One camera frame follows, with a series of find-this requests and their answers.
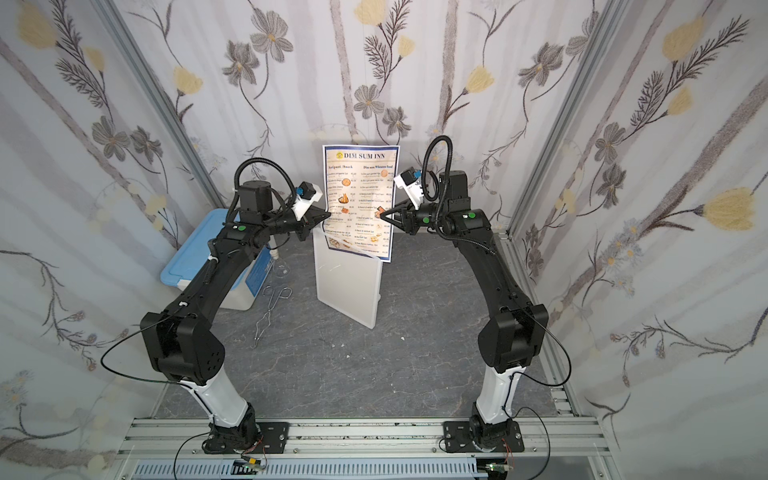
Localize black mounting plate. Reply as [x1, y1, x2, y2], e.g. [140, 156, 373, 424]
[256, 421, 290, 455]
[442, 418, 525, 453]

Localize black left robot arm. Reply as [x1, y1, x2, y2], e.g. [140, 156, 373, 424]
[139, 157, 330, 454]

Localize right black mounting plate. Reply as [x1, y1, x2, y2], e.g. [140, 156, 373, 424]
[442, 418, 525, 453]

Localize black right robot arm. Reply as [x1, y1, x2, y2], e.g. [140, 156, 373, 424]
[380, 134, 549, 451]

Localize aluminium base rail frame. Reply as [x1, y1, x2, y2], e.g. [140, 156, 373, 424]
[106, 389, 622, 479]

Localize laminated dim sum menu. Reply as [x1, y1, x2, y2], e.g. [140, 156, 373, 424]
[322, 145, 400, 263]

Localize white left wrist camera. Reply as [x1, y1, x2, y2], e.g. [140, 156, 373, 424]
[292, 181, 323, 220]

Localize metal wire tongs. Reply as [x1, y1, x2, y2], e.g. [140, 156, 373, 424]
[253, 285, 293, 348]

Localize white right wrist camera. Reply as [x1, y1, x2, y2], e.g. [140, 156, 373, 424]
[394, 167, 424, 210]

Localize white slotted cable duct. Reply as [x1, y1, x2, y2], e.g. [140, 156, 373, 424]
[129, 458, 488, 479]

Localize clear glass flask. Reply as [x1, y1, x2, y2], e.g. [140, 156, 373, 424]
[270, 249, 290, 279]

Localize blue lidded storage box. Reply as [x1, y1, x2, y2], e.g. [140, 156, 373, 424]
[160, 209, 274, 311]

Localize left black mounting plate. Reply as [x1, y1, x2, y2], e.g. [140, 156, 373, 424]
[256, 421, 290, 455]

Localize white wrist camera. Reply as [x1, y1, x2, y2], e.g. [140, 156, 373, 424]
[394, 167, 424, 210]
[292, 181, 323, 220]

